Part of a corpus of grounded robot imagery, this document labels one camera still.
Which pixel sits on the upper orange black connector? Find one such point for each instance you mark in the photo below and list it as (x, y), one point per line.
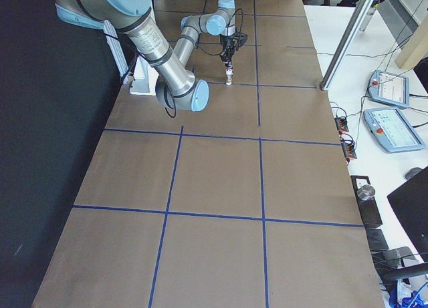
(341, 125)

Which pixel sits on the upper teach pendant tablet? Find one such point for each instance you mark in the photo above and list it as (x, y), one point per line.
(388, 88)

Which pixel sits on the lower orange black connector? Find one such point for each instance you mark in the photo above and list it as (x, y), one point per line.
(349, 150)

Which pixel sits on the black computer mouse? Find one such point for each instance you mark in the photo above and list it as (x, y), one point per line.
(412, 173)

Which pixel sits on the black monitor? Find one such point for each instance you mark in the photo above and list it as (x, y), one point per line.
(409, 203)

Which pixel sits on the lower teach pendant tablet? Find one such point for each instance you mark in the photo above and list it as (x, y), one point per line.
(392, 130)

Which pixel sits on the black box with metal cup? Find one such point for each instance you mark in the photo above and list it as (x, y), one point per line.
(365, 198)

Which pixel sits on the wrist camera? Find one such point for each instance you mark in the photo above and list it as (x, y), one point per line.
(240, 39)

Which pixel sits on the orange black connector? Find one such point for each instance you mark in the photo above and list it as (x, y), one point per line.
(341, 125)
(349, 150)

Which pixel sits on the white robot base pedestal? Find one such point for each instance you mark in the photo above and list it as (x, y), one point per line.
(144, 79)

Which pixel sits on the aluminium frame post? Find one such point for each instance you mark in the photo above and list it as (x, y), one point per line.
(353, 27)

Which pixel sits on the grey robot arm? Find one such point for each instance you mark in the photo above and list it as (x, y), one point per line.
(176, 87)

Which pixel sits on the black office chair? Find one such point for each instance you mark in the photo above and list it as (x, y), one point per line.
(403, 276)

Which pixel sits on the white PPR brass valve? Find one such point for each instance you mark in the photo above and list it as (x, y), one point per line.
(229, 78)

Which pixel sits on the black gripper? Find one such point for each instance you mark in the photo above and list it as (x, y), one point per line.
(227, 43)

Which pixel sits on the teach pendant tablet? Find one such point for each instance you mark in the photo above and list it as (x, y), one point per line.
(388, 88)
(392, 130)

